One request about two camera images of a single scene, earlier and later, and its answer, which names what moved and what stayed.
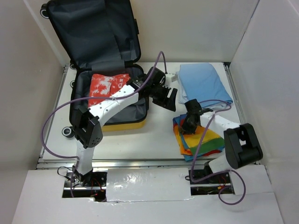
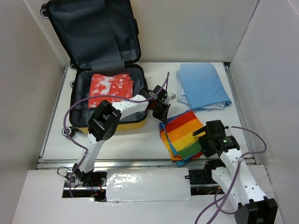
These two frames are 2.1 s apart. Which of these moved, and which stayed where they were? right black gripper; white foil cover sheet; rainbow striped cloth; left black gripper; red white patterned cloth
Moved: right black gripper; rainbow striped cloth; left black gripper
Stayed: red white patterned cloth; white foil cover sheet
